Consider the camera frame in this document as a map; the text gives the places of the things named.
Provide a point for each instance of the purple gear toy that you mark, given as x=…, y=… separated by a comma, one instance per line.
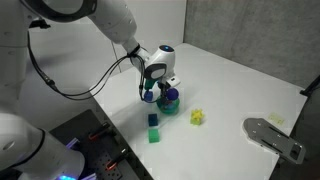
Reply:
x=172, y=94

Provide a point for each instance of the teal irregular block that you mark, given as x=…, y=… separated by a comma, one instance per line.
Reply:
x=149, y=84

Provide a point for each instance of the red clamp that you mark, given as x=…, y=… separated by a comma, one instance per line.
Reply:
x=96, y=133
x=113, y=163

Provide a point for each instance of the green cube block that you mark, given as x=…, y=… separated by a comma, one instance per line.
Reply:
x=153, y=135

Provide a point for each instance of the yellow-green toy block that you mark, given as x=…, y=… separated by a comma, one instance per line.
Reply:
x=196, y=116

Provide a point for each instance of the grey metal mounting plate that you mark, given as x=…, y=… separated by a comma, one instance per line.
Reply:
x=264, y=134

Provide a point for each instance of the red clamp lower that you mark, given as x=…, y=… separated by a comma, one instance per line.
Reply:
x=113, y=163

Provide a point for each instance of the royal blue cube block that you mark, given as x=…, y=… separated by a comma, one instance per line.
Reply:
x=148, y=96

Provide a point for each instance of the black perforated base board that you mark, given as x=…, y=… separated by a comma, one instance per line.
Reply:
x=97, y=153

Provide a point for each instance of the yellow sticky note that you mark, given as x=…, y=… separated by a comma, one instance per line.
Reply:
x=277, y=119

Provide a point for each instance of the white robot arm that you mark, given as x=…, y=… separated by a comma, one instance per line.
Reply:
x=33, y=151

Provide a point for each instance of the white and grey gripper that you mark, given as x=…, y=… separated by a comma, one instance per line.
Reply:
x=165, y=75

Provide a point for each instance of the green bowl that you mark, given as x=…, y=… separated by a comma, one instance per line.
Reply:
x=168, y=106

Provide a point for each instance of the black tripod leg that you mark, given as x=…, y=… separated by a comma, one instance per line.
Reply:
x=308, y=91

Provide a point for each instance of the dark blue cube block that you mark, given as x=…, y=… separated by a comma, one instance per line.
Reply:
x=152, y=120

